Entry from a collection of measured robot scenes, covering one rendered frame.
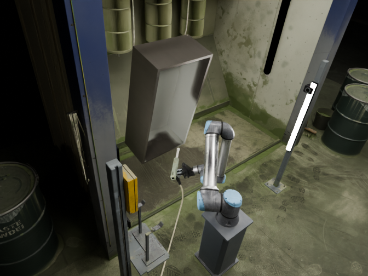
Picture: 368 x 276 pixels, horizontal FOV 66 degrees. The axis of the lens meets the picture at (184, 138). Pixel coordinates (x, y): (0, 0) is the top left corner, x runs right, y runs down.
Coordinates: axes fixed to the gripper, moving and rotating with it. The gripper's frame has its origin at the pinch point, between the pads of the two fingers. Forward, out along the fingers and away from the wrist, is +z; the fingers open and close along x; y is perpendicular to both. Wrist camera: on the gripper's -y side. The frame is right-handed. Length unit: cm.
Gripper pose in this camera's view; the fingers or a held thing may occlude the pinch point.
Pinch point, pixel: (174, 172)
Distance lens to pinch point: 289.5
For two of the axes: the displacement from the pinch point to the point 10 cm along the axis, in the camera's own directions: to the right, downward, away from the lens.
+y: 3.1, 8.0, 5.2
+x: 0.8, -5.6, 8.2
